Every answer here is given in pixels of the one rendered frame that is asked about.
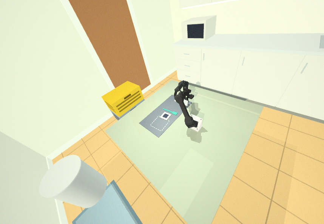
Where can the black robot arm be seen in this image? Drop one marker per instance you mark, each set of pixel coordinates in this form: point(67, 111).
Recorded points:
point(179, 98)

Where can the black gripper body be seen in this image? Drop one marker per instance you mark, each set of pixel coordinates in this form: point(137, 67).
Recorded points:
point(185, 93)

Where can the cream tile with dark square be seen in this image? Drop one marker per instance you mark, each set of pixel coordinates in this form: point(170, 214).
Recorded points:
point(165, 116)

